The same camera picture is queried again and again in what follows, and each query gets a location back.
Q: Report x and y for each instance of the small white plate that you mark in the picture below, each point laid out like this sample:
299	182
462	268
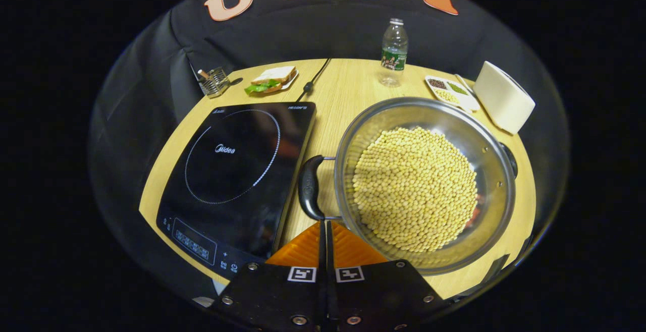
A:
291	82

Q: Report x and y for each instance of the pile of soybeans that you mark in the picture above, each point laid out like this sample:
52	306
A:
414	190

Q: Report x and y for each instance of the black table clamp bracket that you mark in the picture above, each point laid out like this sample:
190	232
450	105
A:
497	265

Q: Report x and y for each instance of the black backdrop cloth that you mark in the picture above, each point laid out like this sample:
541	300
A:
303	29

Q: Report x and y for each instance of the clear plastic water bottle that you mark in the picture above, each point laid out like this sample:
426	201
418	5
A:
393	59

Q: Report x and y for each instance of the white toaster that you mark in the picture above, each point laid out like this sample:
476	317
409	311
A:
502	100

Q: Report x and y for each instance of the black round table grommet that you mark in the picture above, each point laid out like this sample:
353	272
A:
236	81

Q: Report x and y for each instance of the sandwich with lettuce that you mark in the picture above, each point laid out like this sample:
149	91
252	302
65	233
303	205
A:
272	75

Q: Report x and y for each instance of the white spoon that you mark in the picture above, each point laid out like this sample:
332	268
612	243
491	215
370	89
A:
464	85

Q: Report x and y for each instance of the black induction cooktop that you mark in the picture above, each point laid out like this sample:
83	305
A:
232	170

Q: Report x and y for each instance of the stainless steel pot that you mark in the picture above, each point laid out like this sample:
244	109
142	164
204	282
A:
404	115

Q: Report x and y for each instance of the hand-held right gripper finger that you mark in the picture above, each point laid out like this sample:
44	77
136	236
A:
323	251
330	256

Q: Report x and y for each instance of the white divided bean tray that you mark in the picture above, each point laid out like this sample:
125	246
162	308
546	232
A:
446	92

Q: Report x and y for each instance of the small pale stick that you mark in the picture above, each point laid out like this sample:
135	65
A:
203	74

